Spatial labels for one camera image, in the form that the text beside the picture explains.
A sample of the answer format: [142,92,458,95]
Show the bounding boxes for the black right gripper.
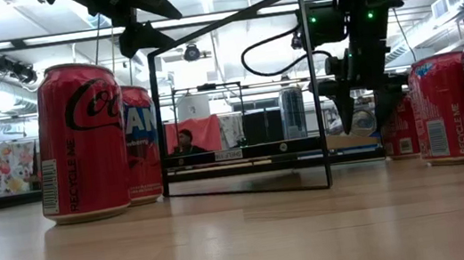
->
[298,0,420,141]

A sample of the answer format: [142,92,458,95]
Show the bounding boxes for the red can with white print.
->
[376,92,421,160]

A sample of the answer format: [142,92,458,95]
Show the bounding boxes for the red can with blue logo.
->
[404,49,464,171]

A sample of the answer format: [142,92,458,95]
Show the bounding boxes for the red Fanta strawberry can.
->
[115,82,167,207]

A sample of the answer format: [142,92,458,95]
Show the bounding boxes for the red Coca-Cola can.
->
[24,57,139,228]

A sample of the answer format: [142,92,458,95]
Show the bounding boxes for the white cylinder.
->
[175,91,212,123]

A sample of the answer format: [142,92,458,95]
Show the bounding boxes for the black boxes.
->
[240,109,287,146]

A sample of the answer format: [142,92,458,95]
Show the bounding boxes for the ceiling air vent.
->
[429,0,452,19]

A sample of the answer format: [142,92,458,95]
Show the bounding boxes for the person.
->
[173,126,208,157]

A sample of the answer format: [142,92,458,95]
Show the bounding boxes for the red hanging cloth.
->
[163,113,224,158]

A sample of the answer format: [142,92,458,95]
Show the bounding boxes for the white patterned cloth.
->
[217,113,247,150]

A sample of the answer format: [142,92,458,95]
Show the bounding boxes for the black ceiling beam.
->
[0,0,411,54]

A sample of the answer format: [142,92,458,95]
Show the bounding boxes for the floral hanging cloth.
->
[0,138,43,198]

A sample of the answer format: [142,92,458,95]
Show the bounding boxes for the black overhead camera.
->
[183,42,202,63]

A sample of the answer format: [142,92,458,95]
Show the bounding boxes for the thin black hanging cable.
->
[392,3,418,66]

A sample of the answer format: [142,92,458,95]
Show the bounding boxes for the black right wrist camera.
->
[294,0,350,50]

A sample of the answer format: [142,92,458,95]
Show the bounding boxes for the black background rig frame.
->
[170,78,249,156]

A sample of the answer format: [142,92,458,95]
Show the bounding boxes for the wooden shelf with black frame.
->
[137,0,391,212]

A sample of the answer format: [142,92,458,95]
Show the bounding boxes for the black aluminium table frame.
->
[0,143,387,211]

